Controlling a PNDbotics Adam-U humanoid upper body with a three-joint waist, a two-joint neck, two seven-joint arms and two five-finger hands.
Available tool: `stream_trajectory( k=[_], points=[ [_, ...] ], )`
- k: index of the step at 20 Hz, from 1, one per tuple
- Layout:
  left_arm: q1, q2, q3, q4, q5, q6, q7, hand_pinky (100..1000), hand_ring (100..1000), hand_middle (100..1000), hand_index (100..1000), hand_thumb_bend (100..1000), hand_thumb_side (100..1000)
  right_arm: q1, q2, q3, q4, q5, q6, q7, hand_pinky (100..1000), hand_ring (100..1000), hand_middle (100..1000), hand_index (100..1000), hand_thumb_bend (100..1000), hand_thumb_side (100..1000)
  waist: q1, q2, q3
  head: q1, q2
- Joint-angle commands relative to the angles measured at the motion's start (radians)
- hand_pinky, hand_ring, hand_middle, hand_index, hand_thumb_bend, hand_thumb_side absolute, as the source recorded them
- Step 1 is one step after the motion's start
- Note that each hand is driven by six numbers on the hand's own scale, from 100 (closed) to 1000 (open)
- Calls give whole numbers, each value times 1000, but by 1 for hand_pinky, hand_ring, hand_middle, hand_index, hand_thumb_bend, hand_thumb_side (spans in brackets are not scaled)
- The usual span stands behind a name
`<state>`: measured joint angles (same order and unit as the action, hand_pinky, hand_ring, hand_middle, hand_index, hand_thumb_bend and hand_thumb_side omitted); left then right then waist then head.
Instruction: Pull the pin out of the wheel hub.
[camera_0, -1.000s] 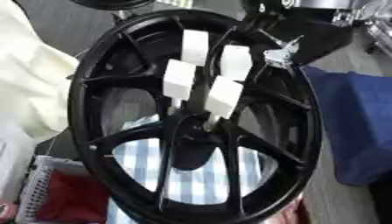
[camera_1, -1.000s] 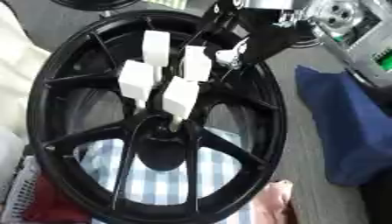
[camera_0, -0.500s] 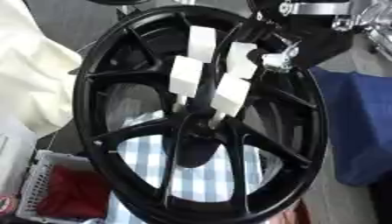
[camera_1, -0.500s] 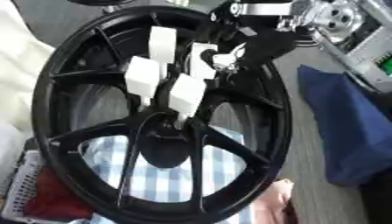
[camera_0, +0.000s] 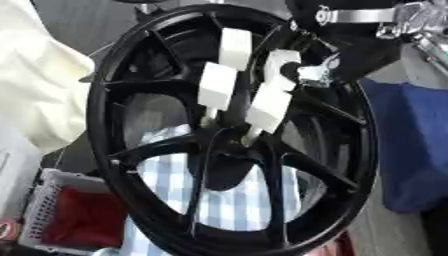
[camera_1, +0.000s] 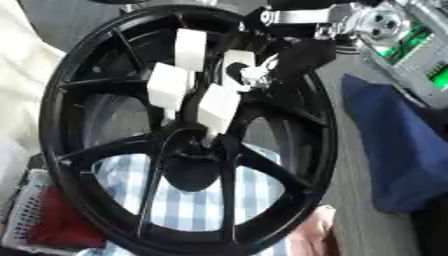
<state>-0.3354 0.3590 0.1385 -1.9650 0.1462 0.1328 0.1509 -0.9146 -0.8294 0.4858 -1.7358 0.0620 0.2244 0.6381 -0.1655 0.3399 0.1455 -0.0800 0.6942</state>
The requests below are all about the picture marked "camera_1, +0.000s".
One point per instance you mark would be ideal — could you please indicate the white fabric sheet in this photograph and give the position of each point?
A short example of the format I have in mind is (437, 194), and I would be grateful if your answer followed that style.
(23, 83)

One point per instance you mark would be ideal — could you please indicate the pink cloth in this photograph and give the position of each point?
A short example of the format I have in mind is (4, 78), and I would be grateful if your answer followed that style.
(315, 233)

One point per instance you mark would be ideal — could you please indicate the white mesh basket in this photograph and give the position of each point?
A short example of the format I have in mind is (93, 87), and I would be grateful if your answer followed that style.
(26, 200)

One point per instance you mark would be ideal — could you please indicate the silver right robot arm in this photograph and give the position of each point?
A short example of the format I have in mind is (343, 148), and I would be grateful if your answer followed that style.
(408, 53)

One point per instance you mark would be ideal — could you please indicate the black spoked wheel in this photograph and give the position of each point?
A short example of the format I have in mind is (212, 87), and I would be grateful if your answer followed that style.
(81, 160)

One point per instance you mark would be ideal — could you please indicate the dark blue cloth bag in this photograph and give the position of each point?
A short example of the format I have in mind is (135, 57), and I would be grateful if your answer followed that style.
(396, 143)

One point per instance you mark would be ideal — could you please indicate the red cloth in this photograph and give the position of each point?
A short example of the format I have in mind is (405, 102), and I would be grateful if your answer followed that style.
(61, 223)

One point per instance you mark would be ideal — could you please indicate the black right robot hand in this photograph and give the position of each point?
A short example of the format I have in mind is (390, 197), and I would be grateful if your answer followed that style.
(300, 53)

